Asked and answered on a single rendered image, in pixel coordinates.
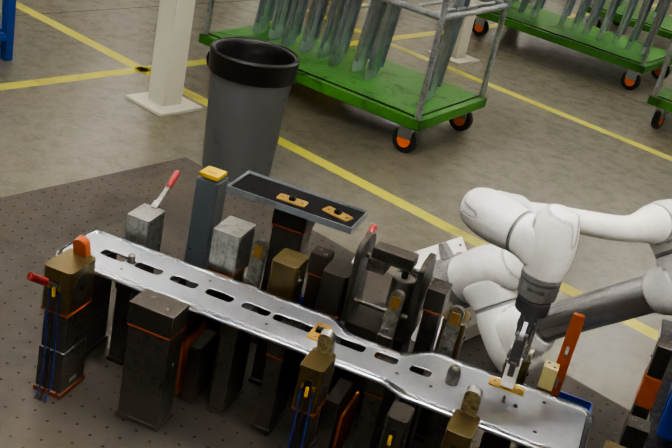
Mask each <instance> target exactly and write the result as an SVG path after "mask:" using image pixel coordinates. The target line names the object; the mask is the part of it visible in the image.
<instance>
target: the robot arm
mask: <svg viewBox="0 0 672 448"><path fill-rule="evenodd" d="M460 213H461V218H462V220H463V222H464V223H465V224H466V226H467V227H468V228H469V229H470V230H471V231H473V232H474V233H475V234H477V235H478V236H479V237H481V238H483V239H484V240H486V241H487V242H489V243H491V244H486V245H482V246H478V247H475V248H473V249H470V250H468V251H465V252H457V253H455V254H453V252H452V250H451V248H450V246H449V245H448V243H447V242H444V243H443V244H442V243H440V244H439V245H438V247H439V253H440V259H438V260H436V264H435V268H434V271H433V275H432V279H431V281H433V279H434V278H438V279H441V280H444V281H447V282H449V283H452V284H453V286H452V289H451V293H450V296H449V300H448V303H447V305H446V307H445V309H444V312H443V315H442V316H443V317H444V315H445V314H446V312H447V310H448V309H449V307H450V306H455V305H460V306H462V307H463V308H464V309H466V308H469V307H471V308H472V309H473V310H474V311H475V315H476V319H477V324H478V328H479V331H480V334H481V337H482V340H483V343H484V345H485V348H486V350H487V353H488V355H489V357H490V359H491V360H492V362H493V363H494V365H495V366H496V367H497V369H498V370H499V371H500V372H501V373H502V370H503V364H504V363H505V361H506V362H507V364H506V367H505V370H504V374H503V377H502V380H501V383H500V386H503V387H506V388H509V389H511V390H513V387H514V384H515V382H516V379H517V376H518V372H519V369H520V366H521V363H522V360H523V359H522V358H524V359H525V358H526V355H525V354H523V353H524V351H525V349H526V348H525V347H526V344H527V341H528V340H529V339H530V337H531V334H532V332H533V330H534V328H535V325H536V323H537V320H538V319H540V321H539V324H538V327H537V330H536V333H535V336H534V339H533V342H532V345H531V347H533V348H534V349H535V352H534V354H535V355H534V356H533V358H532V361H531V362H532V363H531V364H530V368H529V371H528V372H529V374H531V373H533V372H535V371H536V370H537V369H538V368H539V367H540V366H541V364H542V362H543V360H544V354H543V353H545V352H547V351H549V350H550V349H551V348H552V346H553V344H554V342H555V339H559V338H562V337H565V335H566V332H567V329H568V326H569V323H570V321H571V318H572V315H573V312H576V313H579V314H582V315H585V316H586V317H585V321H584V324H583V326H582V329H581V332H584V331H588V330H592V329H595V328H599V327H602V326H606V325H611V324H615V323H619V322H622V321H626V320H630V319H633V318H637V317H641V316H644V315H648V314H652V313H655V312H657V313H660V314H663V315H672V199H666V200H659V201H654V202H652V203H650V204H648V205H646V206H643V207H642V208H640V209H639V210H638V211H636V212H634V213H633V214H631V215H628V216H619V215H611V214H604V213H598V212H592V211H587V210H581V209H575V208H569V207H566V206H563V205H560V204H545V203H537V202H529V201H528V200H527V199H526V198H525V197H523V196H522V195H519V194H512V193H508V192H504V191H500V190H499V191H496V190H493V189H490V188H474V189H473V190H471V191H469V192H468V193H467V194H466V195H465V196H464V198H463V200H462V202H461V205H460ZM579 234H582V235H587V236H592V237H597V238H601V239H607V240H613V241H621V242H641V243H649V244H650V246H651V248H652V251H653V253H654V256H655V258H656V262H657V264H655V265H654V266H653V267H651V268H650V269H648V271H647V272H646V273H645V274H644V275H642V276H639V277H635V278H632V279H629V280H626V281H623V282H619V283H616V284H613V285H610V286H606V287H603V288H600V289H597V290H593V291H590V292H587V293H584V294H580V295H577V296H574V297H571V298H568V299H564V300H561V301H558V302H555V303H553V302H554V301H555V300H556V299H557V296H558V293H559V289H560V286H561V284H562V282H563V278H564V276H565V274H566V273H567V271H568V270H569V268H570V266H571V264H572V262H573V259H574V256H575V253H576V249H577V245H578V239H579ZM658 257H659V258H658ZM581 332H580V333H581ZM513 341H514V344H513V347H512V350H511V354H510V356H509V358H506V357H507V356H506V354H507V353H508V351H509V349H510V346H511V344H512V342H513ZM527 346H528V344H527Z"/></svg>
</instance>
